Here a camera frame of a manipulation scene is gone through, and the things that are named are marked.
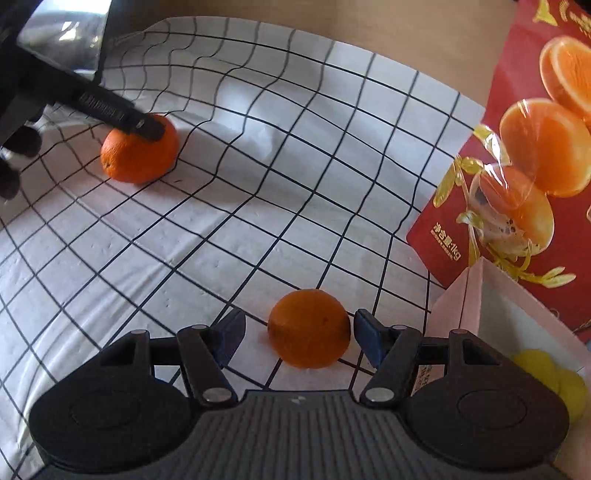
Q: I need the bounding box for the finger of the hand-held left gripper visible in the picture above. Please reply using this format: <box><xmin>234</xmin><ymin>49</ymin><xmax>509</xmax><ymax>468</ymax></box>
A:
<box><xmin>54</xmin><ymin>73</ymin><xmax>165</xmax><ymax>140</ymax></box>

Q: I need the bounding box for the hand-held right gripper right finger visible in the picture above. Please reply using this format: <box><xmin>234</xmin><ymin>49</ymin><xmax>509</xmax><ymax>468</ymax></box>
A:
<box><xmin>355</xmin><ymin>309</ymin><xmax>511</xmax><ymax>408</ymax></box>

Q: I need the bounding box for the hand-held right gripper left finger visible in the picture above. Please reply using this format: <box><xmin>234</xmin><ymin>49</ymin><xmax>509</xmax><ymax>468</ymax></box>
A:
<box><xmin>99</xmin><ymin>308</ymin><xmax>246</xmax><ymax>408</ymax></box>

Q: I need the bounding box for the large orange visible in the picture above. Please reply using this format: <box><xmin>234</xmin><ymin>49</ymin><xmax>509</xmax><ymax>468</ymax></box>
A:
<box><xmin>100</xmin><ymin>114</ymin><xmax>180</xmax><ymax>184</ymax></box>

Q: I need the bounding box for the small orange tangerine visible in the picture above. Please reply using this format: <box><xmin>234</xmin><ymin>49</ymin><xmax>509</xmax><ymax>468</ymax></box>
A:
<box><xmin>268</xmin><ymin>289</ymin><xmax>352</xmax><ymax>370</ymax></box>

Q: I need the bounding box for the pink cardboard box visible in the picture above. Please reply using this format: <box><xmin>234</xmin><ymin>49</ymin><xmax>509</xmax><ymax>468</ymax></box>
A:
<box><xmin>413</xmin><ymin>256</ymin><xmax>591</xmax><ymax>462</ymax></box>

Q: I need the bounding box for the large green lemon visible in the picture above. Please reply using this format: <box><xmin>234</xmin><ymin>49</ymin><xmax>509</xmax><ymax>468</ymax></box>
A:
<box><xmin>512</xmin><ymin>349</ymin><xmax>561</xmax><ymax>393</ymax></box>

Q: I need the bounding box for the person's left hand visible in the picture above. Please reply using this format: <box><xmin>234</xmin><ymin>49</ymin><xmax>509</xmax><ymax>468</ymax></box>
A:
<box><xmin>0</xmin><ymin>124</ymin><xmax>43</xmax><ymax>200</ymax></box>

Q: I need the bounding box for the grey metallic box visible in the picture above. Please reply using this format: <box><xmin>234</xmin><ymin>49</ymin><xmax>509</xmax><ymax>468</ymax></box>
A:
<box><xmin>18</xmin><ymin>0</ymin><xmax>112</xmax><ymax>84</ymax></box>

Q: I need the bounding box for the white black-grid cloth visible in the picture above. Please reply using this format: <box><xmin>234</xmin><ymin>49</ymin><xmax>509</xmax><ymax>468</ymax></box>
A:
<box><xmin>0</xmin><ymin>16</ymin><xmax>488</xmax><ymax>462</ymax></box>

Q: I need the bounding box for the small green lemon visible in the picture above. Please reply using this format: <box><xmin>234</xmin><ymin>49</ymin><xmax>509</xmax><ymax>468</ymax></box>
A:
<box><xmin>551</xmin><ymin>369</ymin><xmax>589</xmax><ymax>422</ymax></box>

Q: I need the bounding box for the red printed bag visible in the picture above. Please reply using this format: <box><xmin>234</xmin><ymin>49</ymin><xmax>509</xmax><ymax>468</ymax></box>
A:
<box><xmin>406</xmin><ymin>0</ymin><xmax>591</xmax><ymax>333</ymax></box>

